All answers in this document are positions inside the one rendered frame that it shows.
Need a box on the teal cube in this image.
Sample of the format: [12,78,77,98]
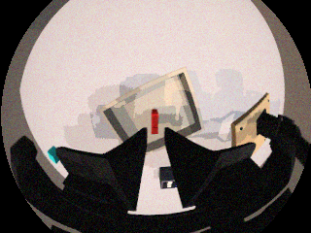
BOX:
[48,145,59,163]

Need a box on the red fuse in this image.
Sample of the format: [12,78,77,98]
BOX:
[152,110,158,133]

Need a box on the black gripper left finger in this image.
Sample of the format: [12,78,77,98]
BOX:
[54,127,148,211]

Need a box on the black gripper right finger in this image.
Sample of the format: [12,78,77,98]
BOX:
[164,127,256,209]

